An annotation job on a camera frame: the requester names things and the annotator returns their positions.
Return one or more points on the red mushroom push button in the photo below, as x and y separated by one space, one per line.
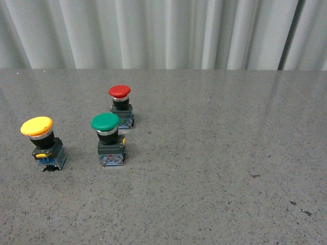
121 106

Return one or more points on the green mushroom push button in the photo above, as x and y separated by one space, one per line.
111 145

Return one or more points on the yellow mushroom push button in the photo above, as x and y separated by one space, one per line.
49 150

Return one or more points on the white pleated curtain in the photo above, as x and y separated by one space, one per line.
258 35

